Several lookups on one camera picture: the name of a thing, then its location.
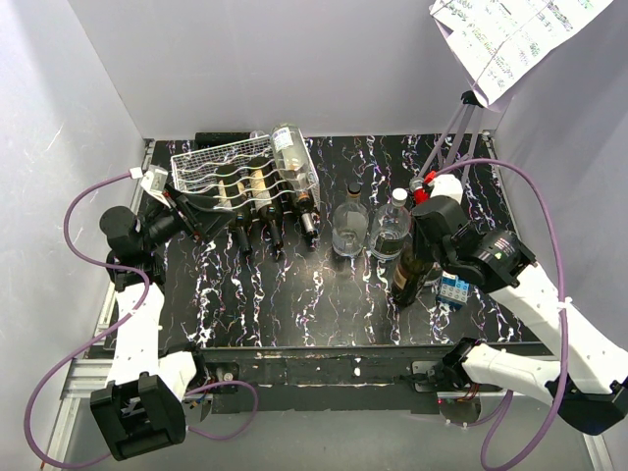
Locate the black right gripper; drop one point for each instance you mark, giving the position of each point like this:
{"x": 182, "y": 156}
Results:
{"x": 423, "y": 251}

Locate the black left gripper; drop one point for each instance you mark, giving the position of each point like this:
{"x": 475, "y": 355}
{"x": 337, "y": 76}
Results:
{"x": 199, "y": 212}

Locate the olive green wine bottle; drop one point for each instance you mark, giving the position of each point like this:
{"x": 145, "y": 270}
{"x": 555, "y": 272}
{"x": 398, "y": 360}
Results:
{"x": 410, "y": 274}

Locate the dark wine bottle neck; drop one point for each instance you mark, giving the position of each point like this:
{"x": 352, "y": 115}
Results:
{"x": 232, "y": 196}

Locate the dark green wine bottle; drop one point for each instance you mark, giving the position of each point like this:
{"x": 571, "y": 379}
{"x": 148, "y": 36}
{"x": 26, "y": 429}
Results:
{"x": 264, "y": 190}

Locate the clear round glass bottle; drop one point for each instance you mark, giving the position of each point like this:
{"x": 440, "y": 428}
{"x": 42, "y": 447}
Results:
{"x": 292, "y": 159}

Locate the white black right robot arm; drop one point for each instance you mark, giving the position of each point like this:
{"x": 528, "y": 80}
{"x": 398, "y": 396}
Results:
{"x": 503, "y": 267}

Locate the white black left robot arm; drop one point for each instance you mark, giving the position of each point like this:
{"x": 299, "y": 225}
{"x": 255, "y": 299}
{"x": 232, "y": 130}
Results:
{"x": 140, "y": 407}

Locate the clear bottle white cap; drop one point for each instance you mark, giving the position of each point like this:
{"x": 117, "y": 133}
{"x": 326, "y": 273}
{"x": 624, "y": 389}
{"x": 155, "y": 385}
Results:
{"x": 390, "y": 227}

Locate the red glitter tube bottle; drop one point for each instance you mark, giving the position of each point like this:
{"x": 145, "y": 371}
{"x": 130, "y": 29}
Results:
{"x": 417, "y": 188}

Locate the clear bottle black cap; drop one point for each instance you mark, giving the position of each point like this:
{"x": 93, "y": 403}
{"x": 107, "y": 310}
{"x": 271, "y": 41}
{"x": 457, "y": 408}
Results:
{"x": 350, "y": 223}

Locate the blue white toy bricks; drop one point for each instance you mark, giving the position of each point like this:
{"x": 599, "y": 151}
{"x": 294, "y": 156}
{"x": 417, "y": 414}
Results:
{"x": 452, "y": 291}

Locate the purple tripod stand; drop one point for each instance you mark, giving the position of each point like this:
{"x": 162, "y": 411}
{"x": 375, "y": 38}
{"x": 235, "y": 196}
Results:
{"x": 467, "y": 116}

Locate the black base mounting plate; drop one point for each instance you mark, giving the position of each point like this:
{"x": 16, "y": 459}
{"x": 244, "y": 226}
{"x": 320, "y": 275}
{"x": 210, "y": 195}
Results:
{"x": 364, "y": 378}

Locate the white printed paper sheets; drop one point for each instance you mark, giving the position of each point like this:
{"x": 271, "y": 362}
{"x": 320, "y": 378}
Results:
{"x": 499, "y": 42}

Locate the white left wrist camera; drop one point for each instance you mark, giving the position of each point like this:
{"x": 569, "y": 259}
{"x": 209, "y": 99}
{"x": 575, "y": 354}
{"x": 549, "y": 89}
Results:
{"x": 152, "y": 181}

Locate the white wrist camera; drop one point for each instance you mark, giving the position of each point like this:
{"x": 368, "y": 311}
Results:
{"x": 444, "y": 185}
{"x": 152, "y": 181}

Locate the white wire wine rack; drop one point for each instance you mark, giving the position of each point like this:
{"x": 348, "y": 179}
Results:
{"x": 194, "y": 172}

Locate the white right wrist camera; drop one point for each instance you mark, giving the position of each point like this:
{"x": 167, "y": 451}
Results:
{"x": 444, "y": 185}

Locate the aluminium frame rail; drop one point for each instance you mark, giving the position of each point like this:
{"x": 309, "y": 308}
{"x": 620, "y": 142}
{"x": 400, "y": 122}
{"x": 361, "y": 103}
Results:
{"x": 89, "y": 370}

